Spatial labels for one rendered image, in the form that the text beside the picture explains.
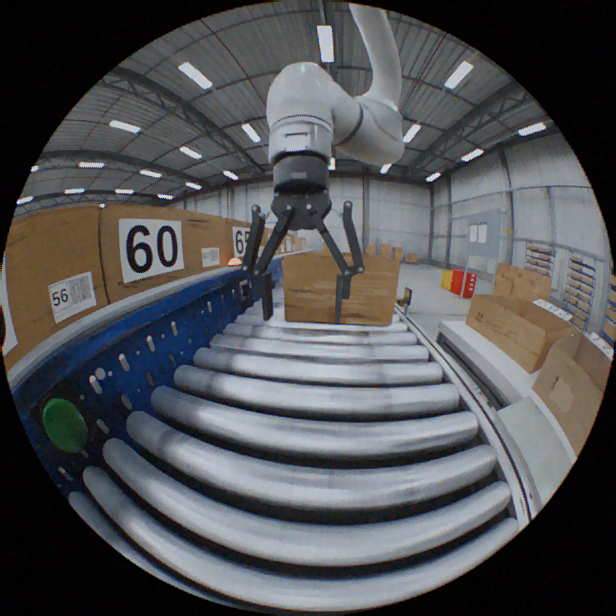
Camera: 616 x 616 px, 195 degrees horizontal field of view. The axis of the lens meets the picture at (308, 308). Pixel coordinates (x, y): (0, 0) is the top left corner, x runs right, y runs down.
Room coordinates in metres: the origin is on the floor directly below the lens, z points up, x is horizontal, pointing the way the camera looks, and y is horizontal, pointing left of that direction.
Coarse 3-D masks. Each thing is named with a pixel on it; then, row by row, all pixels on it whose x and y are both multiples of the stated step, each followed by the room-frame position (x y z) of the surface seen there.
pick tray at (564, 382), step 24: (576, 336) 0.05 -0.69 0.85; (552, 360) 0.07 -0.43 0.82; (576, 360) 0.02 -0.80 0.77; (600, 360) -0.09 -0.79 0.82; (552, 384) 0.04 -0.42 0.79; (576, 384) -0.02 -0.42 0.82; (600, 384) -0.14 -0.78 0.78; (552, 408) 0.01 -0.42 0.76; (576, 408) -0.05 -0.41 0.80; (576, 432) -0.08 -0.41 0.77; (576, 456) -0.13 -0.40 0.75
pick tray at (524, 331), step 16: (480, 304) 0.35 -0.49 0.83; (496, 304) 0.29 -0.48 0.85; (512, 304) 0.37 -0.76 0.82; (528, 304) 0.34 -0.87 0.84; (480, 320) 0.33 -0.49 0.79; (496, 320) 0.27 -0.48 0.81; (512, 320) 0.22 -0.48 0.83; (528, 320) 0.32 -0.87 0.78; (544, 320) 0.24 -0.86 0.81; (560, 320) 0.16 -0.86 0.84; (496, 336) 0.26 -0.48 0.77; (512, 336) 0.21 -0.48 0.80; (528, 336) 0.16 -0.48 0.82; (544, 336) 0.12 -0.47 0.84; (560, 336) 0.10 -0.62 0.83; (512, 352) 0.19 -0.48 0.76; (528, 352) 0.14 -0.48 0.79; (544, 352) 0.11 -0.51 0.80; (528, 368) 0.12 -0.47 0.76
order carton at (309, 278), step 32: (288, 256) 0.44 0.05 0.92; (320, 256) 0.43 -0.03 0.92; (288, 288) 0.44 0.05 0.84; (320, 288) 0.43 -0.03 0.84; (352, 288) 0.42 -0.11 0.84; (384, 288) 0.41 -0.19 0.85; (288, 320) 0.44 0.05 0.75; (320, 320) 0.43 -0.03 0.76; (352, 320) 0.42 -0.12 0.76; (384, 320) 0.40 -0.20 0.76
